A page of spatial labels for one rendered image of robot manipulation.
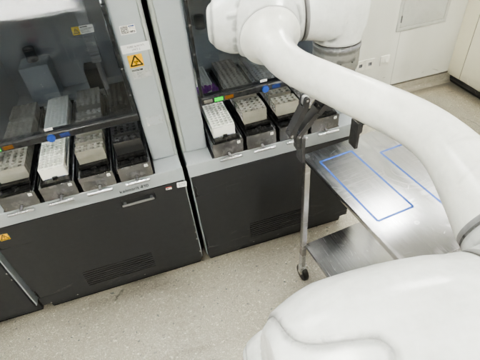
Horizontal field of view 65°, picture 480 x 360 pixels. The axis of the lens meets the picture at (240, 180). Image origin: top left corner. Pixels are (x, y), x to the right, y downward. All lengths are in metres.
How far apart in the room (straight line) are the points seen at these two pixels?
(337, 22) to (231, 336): 1.56
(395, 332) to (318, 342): 0.05
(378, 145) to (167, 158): 0.89
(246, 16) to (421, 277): 0.47
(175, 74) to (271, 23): 0.94
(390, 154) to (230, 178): 0.69
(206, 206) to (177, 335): 0.64
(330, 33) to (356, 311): 0.52
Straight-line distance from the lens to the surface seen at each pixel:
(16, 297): 2.18
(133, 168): 1.62
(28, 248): 1.91
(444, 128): 0.50
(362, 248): 1.91
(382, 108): 0.52
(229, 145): 1.64
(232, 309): 2.03
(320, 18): 0.71
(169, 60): 1.51
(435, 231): 1.31
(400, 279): 0.33
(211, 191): 1.78
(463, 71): 3.81
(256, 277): 2.11
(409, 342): 0.31
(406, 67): 3.61
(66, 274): 2.05
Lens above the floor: 1.75
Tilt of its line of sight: 41 degrees down
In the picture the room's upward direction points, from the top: 6 degrees counter-clockwise
